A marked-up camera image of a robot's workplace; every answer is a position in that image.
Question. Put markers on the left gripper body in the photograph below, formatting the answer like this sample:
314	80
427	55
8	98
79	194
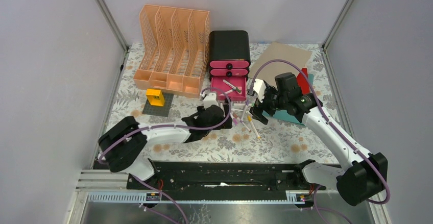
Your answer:
226	125

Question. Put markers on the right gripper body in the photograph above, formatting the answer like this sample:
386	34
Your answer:
272	100

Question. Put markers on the purple cap white marker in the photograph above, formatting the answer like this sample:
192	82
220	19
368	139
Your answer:
245	108

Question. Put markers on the pink cap white marker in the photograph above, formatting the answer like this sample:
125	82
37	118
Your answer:
235	118

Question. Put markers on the green cap white marker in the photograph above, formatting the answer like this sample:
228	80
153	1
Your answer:
238	90

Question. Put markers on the teal cap white marker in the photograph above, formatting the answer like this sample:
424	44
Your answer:
229	91

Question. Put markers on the pink bottom drawer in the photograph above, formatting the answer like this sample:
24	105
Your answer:
240	82

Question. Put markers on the pink drawer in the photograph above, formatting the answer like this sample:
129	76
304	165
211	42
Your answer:
229	64
240	82
237	72

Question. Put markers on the pink top drawer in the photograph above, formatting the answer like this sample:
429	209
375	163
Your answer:
229	64

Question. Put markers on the black drawer cabinet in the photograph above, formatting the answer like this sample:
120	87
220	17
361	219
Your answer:
229	45

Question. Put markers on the yellow cap white marker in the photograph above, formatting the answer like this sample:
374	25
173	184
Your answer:
250	120

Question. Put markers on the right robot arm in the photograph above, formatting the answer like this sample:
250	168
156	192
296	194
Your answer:
361	175

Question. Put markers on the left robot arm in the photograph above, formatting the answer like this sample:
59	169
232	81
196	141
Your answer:
122	145

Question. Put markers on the teal folder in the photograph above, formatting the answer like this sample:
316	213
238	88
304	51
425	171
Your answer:
282	115

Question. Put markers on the red folder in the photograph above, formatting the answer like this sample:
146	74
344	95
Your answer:
303	79

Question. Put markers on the beige cardboard sheet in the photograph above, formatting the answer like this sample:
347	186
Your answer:
260	56

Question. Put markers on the gray building baseplate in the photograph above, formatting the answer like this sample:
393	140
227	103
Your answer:
159	110

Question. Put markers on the yellow plastic block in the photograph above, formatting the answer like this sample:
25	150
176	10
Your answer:
155	97

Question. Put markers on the peach plastic file organizer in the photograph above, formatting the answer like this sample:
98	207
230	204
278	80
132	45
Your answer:
176	42

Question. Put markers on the black mounting rail base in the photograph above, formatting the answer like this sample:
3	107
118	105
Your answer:
218	181

